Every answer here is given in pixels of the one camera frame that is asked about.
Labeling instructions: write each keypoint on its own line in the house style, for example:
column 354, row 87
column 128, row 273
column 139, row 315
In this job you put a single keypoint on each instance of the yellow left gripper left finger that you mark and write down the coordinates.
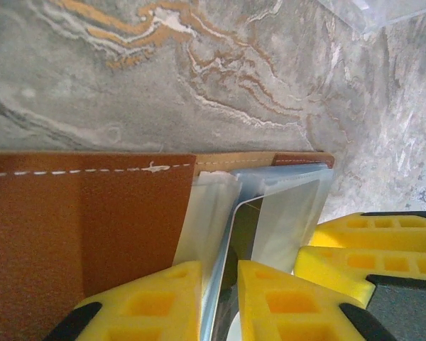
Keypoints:
column 145, row 312

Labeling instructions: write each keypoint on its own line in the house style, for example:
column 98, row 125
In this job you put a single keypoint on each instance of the clear acrylic card stand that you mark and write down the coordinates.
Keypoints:
column 394, row 10

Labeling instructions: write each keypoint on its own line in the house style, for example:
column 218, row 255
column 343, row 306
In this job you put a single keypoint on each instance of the brown leather card holder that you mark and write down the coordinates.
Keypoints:
column 74, row 231

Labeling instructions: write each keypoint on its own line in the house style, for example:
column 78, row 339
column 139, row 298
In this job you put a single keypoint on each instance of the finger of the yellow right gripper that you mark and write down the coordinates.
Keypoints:
column 376, row 231
column 341, row 264

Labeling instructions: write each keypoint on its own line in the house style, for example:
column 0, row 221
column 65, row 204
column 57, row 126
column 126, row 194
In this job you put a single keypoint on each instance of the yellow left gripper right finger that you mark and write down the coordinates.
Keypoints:
column 280, row 312

